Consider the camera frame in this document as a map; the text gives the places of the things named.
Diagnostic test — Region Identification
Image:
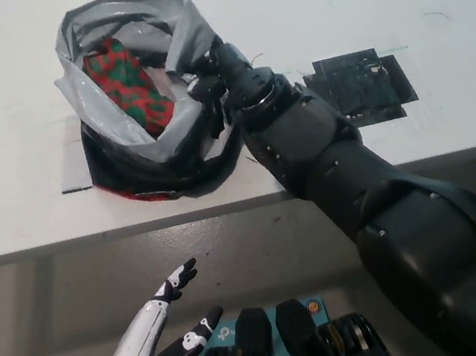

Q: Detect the black ribbed robot body block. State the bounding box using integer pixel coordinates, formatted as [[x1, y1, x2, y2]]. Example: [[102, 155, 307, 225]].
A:
[[182, 303, 279, 356], [273, 283, 398, 356]]

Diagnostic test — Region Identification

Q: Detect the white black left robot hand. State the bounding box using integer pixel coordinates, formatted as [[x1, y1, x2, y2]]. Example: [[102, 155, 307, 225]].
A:
[[53, 254, 233, 356]]

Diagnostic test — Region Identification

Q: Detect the red green patterned cloth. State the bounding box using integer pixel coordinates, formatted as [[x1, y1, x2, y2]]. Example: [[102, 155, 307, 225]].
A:
[[78, 28, 180, 146]]

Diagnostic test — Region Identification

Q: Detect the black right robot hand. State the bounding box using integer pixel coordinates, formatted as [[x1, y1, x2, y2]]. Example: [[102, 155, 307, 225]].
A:
[[179, 33, 297, 121]]

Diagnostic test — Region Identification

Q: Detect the black tape patch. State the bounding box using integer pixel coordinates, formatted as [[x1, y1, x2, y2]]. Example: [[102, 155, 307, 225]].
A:
[[299, 41, 421, 134]]

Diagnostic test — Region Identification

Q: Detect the pink sheet inside bag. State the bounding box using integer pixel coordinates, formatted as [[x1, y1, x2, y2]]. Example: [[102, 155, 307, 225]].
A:
[[149, 65, 188, 106]]

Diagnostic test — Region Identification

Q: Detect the black plastic bag grey lining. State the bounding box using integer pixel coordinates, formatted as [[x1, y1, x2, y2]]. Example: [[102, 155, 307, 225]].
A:
[[40, 0, 253, 219]]

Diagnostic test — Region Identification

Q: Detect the grey tape patch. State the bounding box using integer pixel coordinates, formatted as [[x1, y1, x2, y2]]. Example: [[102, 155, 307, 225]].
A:
[[47, 115, 96, 195]]

